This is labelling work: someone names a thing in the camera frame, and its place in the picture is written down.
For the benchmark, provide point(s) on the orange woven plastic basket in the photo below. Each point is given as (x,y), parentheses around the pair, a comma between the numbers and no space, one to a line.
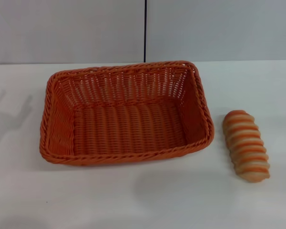
(126,124)

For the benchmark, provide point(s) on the orange striped bread loaf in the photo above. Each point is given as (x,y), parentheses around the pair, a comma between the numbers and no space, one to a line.
(247,148)

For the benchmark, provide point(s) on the black vertical wall strip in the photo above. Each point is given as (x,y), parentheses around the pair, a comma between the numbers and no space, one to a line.
(145,31)

